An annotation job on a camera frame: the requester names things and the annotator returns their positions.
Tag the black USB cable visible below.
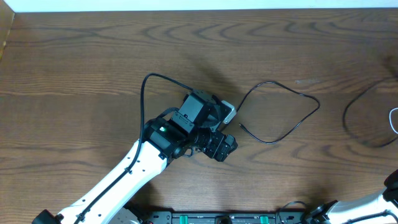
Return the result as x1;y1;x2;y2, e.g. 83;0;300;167
236;80;321;146

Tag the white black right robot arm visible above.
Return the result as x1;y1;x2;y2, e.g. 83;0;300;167
303;171;397;224

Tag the white cable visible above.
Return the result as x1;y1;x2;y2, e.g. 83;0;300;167
388;107;398;135

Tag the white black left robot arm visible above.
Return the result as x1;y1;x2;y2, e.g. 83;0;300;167
32;117;238;224

